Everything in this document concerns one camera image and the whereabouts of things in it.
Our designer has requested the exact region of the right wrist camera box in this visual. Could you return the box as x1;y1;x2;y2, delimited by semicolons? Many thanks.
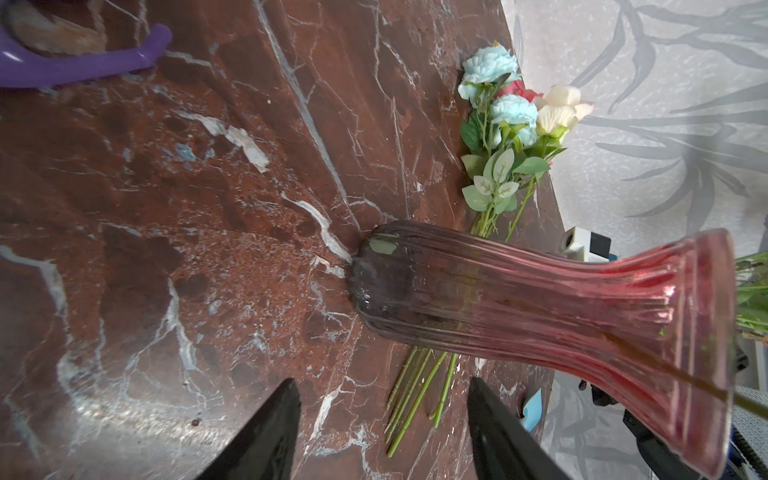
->
559;227;618;263

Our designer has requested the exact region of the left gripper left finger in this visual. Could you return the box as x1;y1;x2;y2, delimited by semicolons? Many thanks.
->
197;378;301;480

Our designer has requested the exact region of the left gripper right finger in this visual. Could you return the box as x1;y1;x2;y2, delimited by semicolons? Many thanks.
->
467;377;568;480

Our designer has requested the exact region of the dark red glass vase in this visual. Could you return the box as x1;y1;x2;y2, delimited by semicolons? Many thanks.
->
349;221;736;479

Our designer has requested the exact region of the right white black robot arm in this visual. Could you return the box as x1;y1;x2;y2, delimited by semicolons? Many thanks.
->
623;410;767;479

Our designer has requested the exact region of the flower bunch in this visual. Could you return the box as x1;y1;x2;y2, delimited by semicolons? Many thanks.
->
385;43;595;457

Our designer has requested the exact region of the purple pink handled tool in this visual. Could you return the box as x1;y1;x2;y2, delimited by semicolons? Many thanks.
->
1;24;172;89

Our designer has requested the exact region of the light blue handled tool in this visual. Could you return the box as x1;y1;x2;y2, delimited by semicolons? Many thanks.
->
520;390;543;433

